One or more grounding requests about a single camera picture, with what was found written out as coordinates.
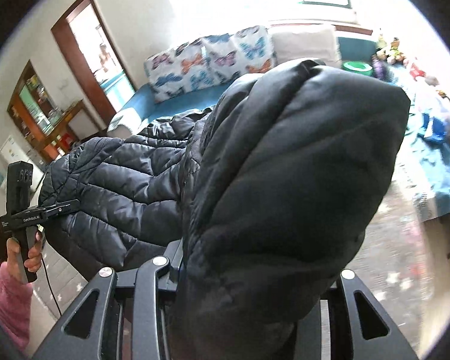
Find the dark wooden side table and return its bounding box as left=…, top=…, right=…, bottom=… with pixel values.
left=34, top=100, right=102, bottom=154

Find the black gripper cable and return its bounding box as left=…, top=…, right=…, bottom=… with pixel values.
left=38, top=246, right=63, bottom=318

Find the red small stool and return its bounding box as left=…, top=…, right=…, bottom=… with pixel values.
left=59, top=135, right=75, bottom=153

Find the green plastic basin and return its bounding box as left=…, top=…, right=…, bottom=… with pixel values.
left=342, top=61, right=373, bottom=77

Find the right butterfly print pillow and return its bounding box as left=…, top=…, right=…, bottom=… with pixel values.
left=201, top=25, right=275, bottom=84

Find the butterfly print pillow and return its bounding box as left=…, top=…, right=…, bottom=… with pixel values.
left=145, top=38, right=215, bottom=102
left=201, top=25, right=275, bottom=84

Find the person's left hand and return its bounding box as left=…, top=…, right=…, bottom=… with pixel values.
left=6, top=231, right=43, bottom=280

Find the wooden display cabinet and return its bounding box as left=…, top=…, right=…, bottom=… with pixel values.
left=7, top=61, right=61, bottom=164

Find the black puffer down coat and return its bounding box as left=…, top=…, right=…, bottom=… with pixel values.
left=39, top=60, right=410, bottom=359

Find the plain white pillow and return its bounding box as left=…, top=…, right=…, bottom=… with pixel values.
left=270, top=24, right=342, bottom=68

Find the grey star quilted mattress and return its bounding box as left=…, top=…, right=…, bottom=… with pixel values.
left=30, top=179, right=450, bottom=359

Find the yellow green plush doll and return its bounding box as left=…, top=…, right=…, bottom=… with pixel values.
left=376, top=36, right=405, bottom=65

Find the blue painted cabinet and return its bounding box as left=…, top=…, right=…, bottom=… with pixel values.
left=100, top=72, right=136, bottom=111

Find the left butterfly print pillow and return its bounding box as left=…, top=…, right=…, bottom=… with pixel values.
left=145, top=38, right=215, bottom=102

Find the white refrigerator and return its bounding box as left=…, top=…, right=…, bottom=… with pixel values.
left=0, top=135, right=44, bottom=194

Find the pink sleeved left forearm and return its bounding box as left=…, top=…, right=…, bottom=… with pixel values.
left=0, top=262, right=33, bottom=353

